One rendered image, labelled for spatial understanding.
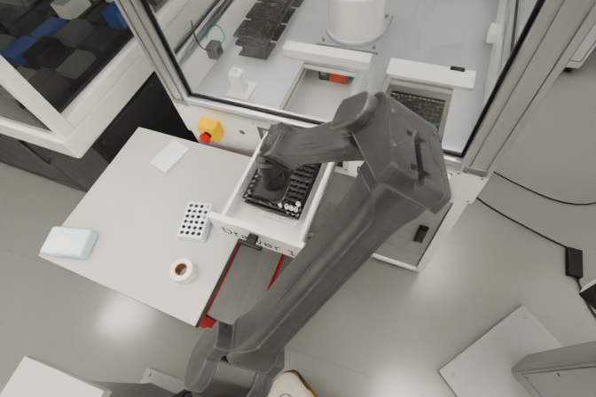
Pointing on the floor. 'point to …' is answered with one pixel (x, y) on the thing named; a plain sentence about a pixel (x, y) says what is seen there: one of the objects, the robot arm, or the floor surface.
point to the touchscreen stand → (521, 363)
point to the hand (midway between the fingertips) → (278, 198)
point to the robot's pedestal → (37, 369)
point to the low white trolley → (160, 295)
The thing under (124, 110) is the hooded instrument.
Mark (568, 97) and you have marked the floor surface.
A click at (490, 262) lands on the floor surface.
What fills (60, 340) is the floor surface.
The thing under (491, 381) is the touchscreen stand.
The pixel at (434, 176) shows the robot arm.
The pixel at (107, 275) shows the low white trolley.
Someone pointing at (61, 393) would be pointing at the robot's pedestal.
